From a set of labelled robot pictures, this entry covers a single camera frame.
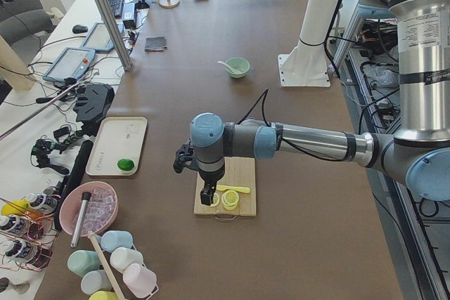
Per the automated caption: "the pink ice bowl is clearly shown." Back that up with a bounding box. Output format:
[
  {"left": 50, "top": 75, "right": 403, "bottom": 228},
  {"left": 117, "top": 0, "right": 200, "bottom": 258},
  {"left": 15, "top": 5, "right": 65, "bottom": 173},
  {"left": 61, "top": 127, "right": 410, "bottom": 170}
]
[{"left": 59, "top": 181, "right": 119, "bottom": 237}]

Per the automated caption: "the beige rabbit tray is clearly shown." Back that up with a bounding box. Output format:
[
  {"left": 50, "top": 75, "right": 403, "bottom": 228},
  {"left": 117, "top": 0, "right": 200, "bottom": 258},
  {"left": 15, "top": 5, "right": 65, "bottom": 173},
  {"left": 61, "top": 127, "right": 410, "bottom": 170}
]
[{"left": 86, "top": 117, "right": 148, "bottom": 177}]

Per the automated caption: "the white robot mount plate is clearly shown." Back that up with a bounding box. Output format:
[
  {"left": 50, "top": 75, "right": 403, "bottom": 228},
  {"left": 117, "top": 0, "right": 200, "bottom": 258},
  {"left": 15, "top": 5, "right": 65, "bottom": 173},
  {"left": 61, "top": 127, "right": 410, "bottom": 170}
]
[{"left": 277, "top": 51, "right": 330, "bottom": 87}]

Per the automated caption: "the lemon slice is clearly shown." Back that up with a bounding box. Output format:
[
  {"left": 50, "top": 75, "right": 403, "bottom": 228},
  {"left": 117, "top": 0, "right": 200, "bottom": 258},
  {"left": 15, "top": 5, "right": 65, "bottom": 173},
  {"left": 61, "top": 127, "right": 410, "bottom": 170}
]
[{"left": 221, "top": 190, "right": 240, "bottom": 210}]

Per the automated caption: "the yellow plastic knife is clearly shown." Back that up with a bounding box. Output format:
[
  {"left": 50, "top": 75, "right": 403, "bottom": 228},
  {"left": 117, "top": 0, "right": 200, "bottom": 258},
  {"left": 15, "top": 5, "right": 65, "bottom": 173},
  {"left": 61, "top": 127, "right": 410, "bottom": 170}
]
[{"left": 217, "top": 185, "right": 251, "bottom": 194}]

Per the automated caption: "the green lime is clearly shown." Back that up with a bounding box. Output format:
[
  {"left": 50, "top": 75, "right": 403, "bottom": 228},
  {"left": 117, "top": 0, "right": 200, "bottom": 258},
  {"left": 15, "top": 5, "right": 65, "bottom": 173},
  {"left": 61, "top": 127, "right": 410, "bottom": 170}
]
[{"left": 117, "top": 158, "right": 135, "bottom": 172}]

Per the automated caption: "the pastel green cup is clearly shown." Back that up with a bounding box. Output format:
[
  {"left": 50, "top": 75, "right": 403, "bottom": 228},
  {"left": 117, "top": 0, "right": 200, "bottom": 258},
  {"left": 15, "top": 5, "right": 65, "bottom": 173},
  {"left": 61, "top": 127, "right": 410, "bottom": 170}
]
[{"left": 67, "top": 250, "right": 101, "bottom": 278}]

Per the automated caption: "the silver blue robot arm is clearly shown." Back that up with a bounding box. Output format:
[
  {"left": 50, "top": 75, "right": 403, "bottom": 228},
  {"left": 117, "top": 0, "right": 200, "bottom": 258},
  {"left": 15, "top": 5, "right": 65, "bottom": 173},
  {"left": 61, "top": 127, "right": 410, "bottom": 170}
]
[{"left": 188, "top": 0, "right": 449, "bottom": 205}]

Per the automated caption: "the metal muddler stick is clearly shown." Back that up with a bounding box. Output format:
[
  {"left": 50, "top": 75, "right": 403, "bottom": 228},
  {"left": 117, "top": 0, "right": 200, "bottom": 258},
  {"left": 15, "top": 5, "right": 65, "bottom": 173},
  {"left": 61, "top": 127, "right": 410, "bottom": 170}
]
[{"left": 70, "top": 192, "right": 91, "bottom": 249}]

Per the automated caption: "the grey folded cloth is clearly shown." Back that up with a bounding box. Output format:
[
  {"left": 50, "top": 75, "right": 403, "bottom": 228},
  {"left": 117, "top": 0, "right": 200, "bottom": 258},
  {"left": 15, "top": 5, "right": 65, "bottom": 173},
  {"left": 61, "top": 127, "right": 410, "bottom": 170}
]
[{"left": 144, "top": 37, "right": 167, "bottom": 52}]

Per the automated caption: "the pastel blue cup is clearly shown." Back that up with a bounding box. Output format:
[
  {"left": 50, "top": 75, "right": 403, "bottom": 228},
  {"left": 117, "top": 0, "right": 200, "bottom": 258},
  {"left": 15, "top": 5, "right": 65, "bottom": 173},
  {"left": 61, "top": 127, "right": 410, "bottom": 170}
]
[{"left": 101, "top": 230, "right": 133, "bottom": 253}]

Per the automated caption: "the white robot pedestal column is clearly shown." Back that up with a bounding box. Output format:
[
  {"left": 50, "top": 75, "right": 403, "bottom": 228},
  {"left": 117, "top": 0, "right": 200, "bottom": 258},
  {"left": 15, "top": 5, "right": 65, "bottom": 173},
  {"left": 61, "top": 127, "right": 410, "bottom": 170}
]
[{"left": 298, "top": 0, "right": 339, "bottom": 56}]

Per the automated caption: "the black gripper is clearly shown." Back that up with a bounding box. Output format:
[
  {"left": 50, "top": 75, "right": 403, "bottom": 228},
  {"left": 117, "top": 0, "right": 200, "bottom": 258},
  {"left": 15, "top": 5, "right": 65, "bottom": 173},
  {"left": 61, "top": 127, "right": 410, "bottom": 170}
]
[{"left": 199, "top": 168, "right": 225, "bottom": 206}]

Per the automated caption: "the blue teach pendant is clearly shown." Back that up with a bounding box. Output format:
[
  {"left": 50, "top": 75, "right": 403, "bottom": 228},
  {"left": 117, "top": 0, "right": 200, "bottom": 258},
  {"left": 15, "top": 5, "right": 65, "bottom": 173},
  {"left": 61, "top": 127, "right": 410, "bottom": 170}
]
[
  {"left": 43, "top": 48, "right": 96, "bottom": 82},
  {"left": 80, "top": 22, "right": 114, "bottom": 53}
]

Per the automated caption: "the pastel pink cup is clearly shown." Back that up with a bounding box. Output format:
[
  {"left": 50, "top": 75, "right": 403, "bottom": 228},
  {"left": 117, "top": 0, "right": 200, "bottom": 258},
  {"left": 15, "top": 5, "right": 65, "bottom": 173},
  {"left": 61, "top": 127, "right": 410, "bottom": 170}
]
[{"left": 122, "top": 263, "right": 157, "bottom": 299}]

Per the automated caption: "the light green bowl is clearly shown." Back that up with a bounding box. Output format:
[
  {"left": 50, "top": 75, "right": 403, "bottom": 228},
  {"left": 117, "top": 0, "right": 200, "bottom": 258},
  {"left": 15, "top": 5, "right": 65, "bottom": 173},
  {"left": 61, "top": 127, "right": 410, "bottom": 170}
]
[{"left": 226, "top": 57, "right": 250, "bottom": 79}]

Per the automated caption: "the bamboo cutting board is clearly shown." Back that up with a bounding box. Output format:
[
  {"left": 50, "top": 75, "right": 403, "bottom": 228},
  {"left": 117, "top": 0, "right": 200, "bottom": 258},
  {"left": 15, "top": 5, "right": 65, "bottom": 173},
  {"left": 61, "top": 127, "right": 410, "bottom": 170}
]
[{"left": 193, "top": 157, "right": 257, "bottom": 216}]

